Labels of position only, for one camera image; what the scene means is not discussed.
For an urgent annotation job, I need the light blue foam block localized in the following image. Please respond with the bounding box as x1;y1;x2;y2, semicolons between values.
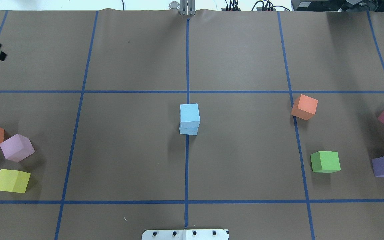
179;123;199;136
180;103;201;129

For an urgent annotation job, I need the black monitor base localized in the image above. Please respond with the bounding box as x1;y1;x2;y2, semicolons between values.
291;0;384;12

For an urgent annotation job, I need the pink lilac foam block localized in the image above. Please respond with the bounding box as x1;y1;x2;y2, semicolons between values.
0;134;35;162

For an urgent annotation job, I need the yellow foam block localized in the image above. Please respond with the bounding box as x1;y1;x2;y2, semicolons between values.
0;169;31;193

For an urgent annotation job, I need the green foam block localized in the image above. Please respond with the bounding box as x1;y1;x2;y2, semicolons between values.
310;151;341;173

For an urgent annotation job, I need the black cable bundle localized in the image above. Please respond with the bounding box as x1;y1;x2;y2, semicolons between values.
221;0;291;12

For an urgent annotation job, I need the metal camera stand post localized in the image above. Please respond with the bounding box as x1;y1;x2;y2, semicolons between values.
179;0;196;16

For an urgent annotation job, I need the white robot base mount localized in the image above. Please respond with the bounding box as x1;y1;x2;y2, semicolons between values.
141;229;230;240

